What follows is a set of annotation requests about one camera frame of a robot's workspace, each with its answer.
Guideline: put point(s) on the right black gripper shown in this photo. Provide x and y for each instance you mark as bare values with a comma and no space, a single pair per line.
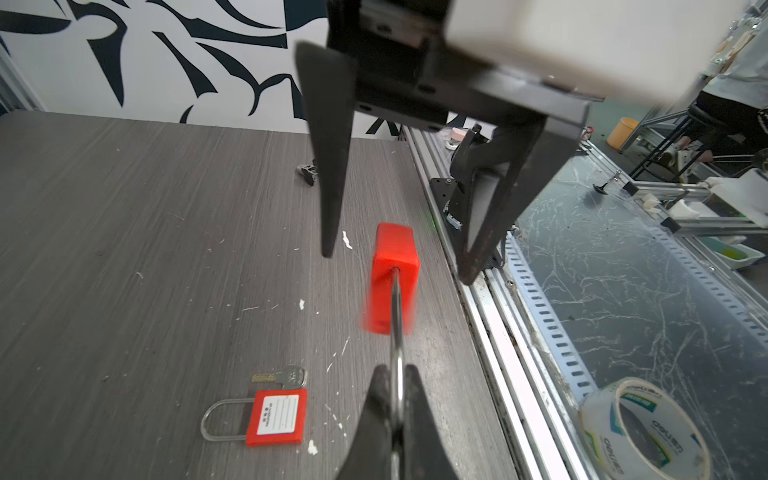
390,59

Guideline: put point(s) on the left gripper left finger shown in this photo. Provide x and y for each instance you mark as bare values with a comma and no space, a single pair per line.
370,454

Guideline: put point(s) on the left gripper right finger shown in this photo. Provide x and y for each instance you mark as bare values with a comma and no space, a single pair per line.
422,454

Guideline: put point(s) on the red padlock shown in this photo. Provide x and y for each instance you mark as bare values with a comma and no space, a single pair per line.
277,416
394,279

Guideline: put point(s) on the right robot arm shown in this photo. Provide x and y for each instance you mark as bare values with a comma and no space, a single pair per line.
391,59

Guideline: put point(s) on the pink small device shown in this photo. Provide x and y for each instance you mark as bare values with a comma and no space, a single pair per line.
455,138

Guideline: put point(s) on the small black padlock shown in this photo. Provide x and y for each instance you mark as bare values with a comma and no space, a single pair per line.
308,172

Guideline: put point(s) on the clear tape roll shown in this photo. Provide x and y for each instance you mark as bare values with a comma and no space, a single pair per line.
635,430

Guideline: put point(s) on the slotted cable duct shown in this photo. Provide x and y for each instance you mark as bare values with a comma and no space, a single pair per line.
634,303

